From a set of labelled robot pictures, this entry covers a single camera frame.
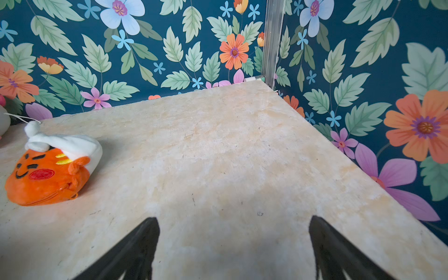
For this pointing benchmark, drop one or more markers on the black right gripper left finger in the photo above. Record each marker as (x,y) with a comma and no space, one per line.
(130,259)

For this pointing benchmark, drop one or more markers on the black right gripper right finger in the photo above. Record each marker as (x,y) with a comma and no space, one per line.
(336,258)

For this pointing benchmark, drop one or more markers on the aluminium frame corner post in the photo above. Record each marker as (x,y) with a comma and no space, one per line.
(272,38)

